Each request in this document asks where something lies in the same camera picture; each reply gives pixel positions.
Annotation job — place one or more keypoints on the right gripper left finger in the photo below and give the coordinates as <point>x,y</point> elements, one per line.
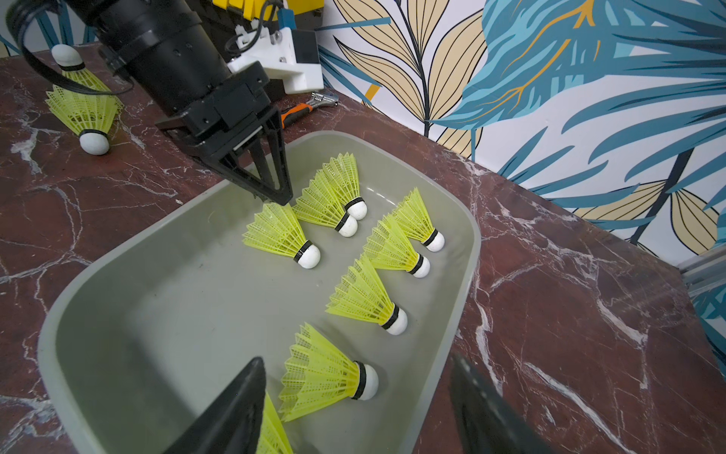
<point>233,422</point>

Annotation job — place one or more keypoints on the yellow-green shuttlecock two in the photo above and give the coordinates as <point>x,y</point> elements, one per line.
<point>413,218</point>

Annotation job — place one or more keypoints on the yellow-green shuttlecock six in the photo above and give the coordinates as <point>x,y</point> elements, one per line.
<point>319,375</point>

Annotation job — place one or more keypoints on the yellow-green shuttlecock three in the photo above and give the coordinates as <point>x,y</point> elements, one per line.
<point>362,296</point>

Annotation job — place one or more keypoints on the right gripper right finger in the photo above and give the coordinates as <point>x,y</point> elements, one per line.
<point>486,422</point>

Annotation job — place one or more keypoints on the yellow-green shuttlecock eight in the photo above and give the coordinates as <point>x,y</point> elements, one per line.
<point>342,174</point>

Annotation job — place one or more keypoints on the yellow-green shuttlecock five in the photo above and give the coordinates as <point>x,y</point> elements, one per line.
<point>319,205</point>

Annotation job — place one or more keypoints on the right aluminium frame post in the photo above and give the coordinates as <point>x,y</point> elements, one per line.
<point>704,272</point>

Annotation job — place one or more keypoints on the grey plastic storage tray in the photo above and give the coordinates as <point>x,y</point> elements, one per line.
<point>143,341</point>

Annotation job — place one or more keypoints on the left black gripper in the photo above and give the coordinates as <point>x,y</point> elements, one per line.
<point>225,122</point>

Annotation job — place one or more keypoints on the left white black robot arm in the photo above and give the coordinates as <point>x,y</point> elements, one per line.
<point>142,38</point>

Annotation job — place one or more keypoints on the yellow-green shuttlecock one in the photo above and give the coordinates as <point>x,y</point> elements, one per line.
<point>388,248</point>

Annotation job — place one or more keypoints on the yellow-green shuttlecock nine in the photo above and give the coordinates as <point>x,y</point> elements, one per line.
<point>277,230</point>

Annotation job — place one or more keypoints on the yellow-green shuttlecock ten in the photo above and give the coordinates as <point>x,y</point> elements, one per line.
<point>90,118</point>

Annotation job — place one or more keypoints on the yellow-green shuttlecock four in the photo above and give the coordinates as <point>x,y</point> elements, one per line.
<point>272,439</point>

